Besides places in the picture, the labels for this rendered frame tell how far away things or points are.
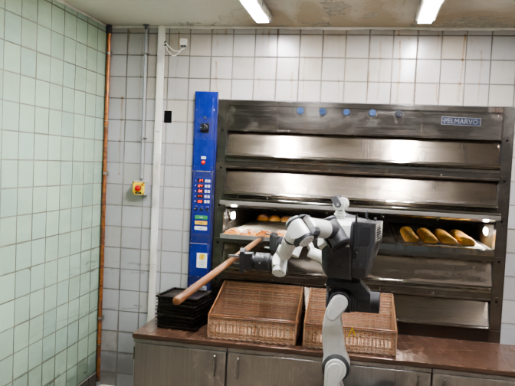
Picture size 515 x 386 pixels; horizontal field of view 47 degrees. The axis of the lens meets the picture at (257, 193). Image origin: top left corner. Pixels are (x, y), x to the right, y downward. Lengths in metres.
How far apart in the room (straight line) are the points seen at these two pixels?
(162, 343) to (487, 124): 2.49
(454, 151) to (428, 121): 0.25
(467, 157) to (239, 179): 1.51
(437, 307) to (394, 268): 0.38
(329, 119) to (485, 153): 1.03
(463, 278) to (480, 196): 0.54
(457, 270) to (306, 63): 1.69
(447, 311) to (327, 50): 1.89
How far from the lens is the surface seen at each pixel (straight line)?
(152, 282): 4.35
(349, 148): 4.03
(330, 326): 3.20
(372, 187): 4.04
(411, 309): 4.15
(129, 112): 4.37
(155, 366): 3.91
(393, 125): 4.06
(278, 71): 4.12
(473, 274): 4.15
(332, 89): 4.07
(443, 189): 4.07
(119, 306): 4.50
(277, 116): 4.10
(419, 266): 4.11
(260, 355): 3.72
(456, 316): 4.18
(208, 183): 4.14
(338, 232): 2.91
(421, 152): 4.05
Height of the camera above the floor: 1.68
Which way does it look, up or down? 3 degrees down
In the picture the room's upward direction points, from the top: 3 degrees clockwise
